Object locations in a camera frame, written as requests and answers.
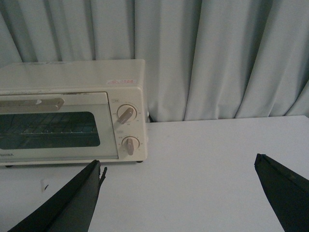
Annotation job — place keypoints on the lower oven knob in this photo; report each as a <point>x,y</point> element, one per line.
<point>130,143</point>

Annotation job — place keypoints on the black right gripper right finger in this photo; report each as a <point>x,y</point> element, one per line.
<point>286,191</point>

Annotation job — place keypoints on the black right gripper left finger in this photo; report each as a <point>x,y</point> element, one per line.
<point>70,209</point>

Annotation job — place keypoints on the glass oven door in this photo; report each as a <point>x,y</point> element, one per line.
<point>56,128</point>

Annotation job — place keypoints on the upper oven knob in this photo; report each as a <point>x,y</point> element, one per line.
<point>126,113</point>

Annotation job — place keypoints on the oven knob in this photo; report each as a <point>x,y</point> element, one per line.
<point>126,113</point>
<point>130,143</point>

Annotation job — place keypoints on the pale blue curtain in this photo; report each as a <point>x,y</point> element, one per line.
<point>205,59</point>

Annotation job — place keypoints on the cream toaster oven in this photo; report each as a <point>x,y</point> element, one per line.
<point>122,80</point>

